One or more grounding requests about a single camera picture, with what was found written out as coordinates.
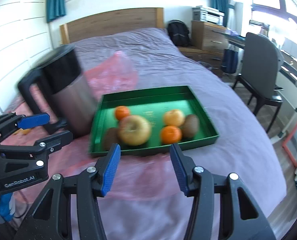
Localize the brown kiwi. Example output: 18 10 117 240
181 114 200 138
103 127 121 151

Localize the navy tote bag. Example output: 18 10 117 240
221 44 238 74

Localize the low wooden nightstand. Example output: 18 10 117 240
177 47 223 77

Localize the yellow banana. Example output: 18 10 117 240
13 128 32 135

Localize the pink plastic sheet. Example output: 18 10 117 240
0 51 179 201

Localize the grey black chair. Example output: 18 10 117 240
232 33 284 132

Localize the wooden headboard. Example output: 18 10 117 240
59 8 164 44

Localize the small orange tangerine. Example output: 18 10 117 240
114 106 131 121

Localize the small yellow apple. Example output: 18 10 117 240
163 109 185 127

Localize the white desk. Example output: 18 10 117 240
214 30 297 112

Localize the tangerine with stem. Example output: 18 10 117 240
160 126 182 144

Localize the steel black kettle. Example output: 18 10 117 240
17 44 97 138

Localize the black backpack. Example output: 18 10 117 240
167 20 191 47

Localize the white printer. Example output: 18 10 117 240
192 6 225 25

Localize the large green-red apple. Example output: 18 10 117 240
117 115 152 146

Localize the wooden drawer cabinet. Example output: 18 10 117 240
191 21 229 53

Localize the green tray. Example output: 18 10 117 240
89 86 219 158

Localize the grey bed cover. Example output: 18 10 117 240
0 27 288 240

